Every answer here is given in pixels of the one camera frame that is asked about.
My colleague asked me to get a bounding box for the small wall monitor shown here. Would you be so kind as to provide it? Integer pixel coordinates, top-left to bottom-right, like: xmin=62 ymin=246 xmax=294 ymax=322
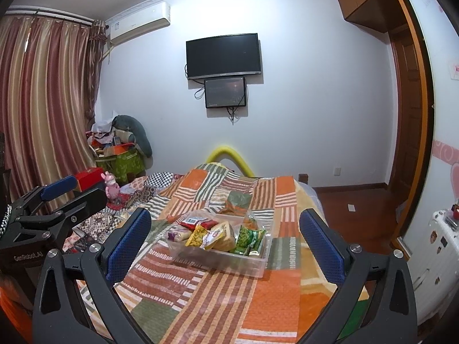
xmin=204 ymin=77 xmax=247 ymax=109

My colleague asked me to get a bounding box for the white air conditioner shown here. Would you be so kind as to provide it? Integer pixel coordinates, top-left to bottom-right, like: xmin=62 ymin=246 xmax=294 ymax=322
xmin=107 ymin=2 xmax=171 ymax=42

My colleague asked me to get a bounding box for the green snack packet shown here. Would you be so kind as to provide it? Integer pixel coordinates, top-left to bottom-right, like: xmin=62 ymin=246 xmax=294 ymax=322
xmin=233 ymin=224 xmax=267 ymax=257

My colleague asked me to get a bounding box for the curtain rod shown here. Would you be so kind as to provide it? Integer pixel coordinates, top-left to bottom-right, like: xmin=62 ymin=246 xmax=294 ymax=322
xmin=7 ymin=5 xmax=108 ymax=29

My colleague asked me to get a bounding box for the yellow foam tube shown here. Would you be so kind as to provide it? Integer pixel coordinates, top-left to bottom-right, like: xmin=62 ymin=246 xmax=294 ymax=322
xmin=205 ymin=146 xmax=259 ymax=178

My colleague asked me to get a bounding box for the striped curtain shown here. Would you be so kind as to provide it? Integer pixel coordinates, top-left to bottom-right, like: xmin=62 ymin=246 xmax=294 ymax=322
xmin=0 ymin=12 xmax=108 ymax=201

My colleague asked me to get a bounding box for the clear plastic container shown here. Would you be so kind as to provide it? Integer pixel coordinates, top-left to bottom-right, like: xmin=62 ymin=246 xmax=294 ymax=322
xmin=166 ymin=212 xmax=273 ymax=278

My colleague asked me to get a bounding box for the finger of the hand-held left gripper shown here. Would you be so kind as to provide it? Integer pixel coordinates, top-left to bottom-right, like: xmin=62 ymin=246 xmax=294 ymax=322
xmin=16 ymin=186 xmax=108 ymax=248
xmin=7 ymin=175 xmax=77 ymax=219

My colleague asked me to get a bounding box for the orange patchwork blanket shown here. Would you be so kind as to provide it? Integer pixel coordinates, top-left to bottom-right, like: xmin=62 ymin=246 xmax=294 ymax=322
xmin=77 ymin=163 xmax=370 ymax=344

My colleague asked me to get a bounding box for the wooden door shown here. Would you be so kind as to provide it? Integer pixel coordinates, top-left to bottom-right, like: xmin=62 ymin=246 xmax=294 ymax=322
xmin=389 ymin=30 xmax=425 ymax=205

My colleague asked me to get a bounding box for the pink plush toy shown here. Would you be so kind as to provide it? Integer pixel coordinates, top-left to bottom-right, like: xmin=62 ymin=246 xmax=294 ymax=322
xmin=101 ymin=172 xmax=122 ymax=201

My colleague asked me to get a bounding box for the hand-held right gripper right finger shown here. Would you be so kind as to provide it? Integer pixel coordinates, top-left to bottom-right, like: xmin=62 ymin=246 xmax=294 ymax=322
xmin=297 ymin=208 xmax=418 ymax=344

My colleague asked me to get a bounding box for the green patterned box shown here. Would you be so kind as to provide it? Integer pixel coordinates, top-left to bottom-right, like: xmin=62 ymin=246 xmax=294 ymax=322
xmin=95 ymin=143 xmax=146 ymax=183

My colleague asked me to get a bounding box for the black wall television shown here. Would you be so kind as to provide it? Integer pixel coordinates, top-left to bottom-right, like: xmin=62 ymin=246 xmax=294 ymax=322
xmin=186 ymin=33 xmax=261 ymax=80

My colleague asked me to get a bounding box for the yellow snack packet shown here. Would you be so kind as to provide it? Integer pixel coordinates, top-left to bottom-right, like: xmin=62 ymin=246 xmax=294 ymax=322
xmin=186 ymin=221 xmax=237 ymax=253

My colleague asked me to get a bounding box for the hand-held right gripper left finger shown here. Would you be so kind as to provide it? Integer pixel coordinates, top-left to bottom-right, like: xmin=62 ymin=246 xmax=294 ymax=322
xmin=32 ymin=206 xmax=153 ymax=344

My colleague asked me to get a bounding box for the grey pillow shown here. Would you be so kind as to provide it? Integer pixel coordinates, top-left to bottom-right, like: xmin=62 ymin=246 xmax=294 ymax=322
xmin=112 ymin=115 xmax=153 ymax=158

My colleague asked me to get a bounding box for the pile of clothes and papers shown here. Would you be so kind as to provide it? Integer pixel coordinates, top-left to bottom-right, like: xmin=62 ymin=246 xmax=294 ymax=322
xmin=86 ymin=118 xmax=139 ymax=149

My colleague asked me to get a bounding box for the red box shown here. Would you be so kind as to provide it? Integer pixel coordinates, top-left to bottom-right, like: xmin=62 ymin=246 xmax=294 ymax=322
xmin=75 ymin=168 xmax=108 ymax=192

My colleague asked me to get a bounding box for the red snack packet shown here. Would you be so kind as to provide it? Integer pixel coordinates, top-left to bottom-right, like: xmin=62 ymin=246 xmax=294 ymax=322
xmin=179 ymin=217 xmax=216 ymax=230

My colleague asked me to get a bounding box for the black cable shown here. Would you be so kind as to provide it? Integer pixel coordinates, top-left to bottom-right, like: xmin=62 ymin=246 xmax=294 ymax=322
xmin=228 ymin=89 xmax=249 ymax=125

